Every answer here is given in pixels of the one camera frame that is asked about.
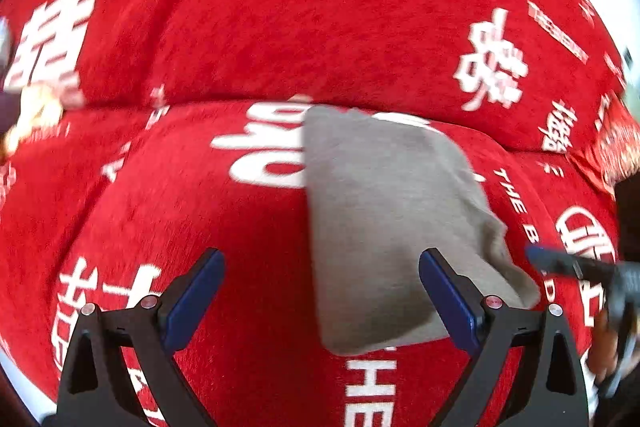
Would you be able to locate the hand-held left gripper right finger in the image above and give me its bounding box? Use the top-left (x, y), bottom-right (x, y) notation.
top-left (419, 248), bottom-right (591, 427)

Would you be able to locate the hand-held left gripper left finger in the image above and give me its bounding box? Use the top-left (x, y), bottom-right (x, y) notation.
top-left (55, 248), bottom-right (226, 427)

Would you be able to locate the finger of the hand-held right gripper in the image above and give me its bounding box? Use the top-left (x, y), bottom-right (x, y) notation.
top-left (526, 246), bottom-right (618, 281)

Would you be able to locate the grey knit garment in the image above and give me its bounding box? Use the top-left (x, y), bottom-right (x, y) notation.
top-left (302, 104), bottom-right (542, 356)

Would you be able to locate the person's right hand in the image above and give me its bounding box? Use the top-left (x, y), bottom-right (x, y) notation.
top-left (586, 307), bottom-right (624, 383)

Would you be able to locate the red patterned fabric piece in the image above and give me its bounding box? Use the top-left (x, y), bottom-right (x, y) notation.
top-left (570, 94), bottom-right (640, 198)

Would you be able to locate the orange yellow cloth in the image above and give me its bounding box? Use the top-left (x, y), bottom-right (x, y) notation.
top-left (0, 86), bottom-right (67, 158)

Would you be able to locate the dark purple cloth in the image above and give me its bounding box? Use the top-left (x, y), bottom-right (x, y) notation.
top-left (0, 91), bottom-right (24, 136)

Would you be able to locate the red printed sofa cover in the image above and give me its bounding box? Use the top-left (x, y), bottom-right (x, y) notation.
top-left (0, 0), bottom-right (631, 427)

